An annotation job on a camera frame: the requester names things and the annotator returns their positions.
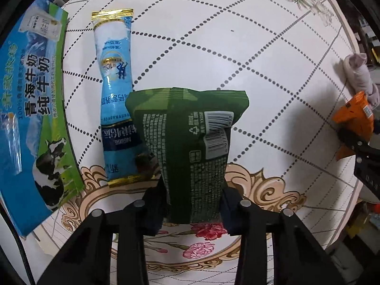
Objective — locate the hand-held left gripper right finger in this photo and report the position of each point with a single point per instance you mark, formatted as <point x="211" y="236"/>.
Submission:
<point x="230" y="213"/>

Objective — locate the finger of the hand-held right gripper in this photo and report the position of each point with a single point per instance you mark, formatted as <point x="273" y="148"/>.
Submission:
<point x="353" y="142"/>

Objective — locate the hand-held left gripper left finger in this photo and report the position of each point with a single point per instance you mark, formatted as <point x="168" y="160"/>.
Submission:
<point x="154" y="213"/>

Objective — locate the orange snack packet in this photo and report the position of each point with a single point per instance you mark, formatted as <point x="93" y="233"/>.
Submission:
<point x="354" y="115"/>

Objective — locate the green snack packet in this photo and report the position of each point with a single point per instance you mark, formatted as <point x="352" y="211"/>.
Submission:
<point x="184" y="154"/>

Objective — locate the pink rolled cloth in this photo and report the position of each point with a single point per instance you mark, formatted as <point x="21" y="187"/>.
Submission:
<point x="360" y="74"/>

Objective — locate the blue stick sachet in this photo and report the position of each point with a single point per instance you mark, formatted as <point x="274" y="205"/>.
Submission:
<point x="117" y="101"/>

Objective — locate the blue milk carton box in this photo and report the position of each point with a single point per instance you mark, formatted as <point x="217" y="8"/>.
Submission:
<point x="29" y="109"/>

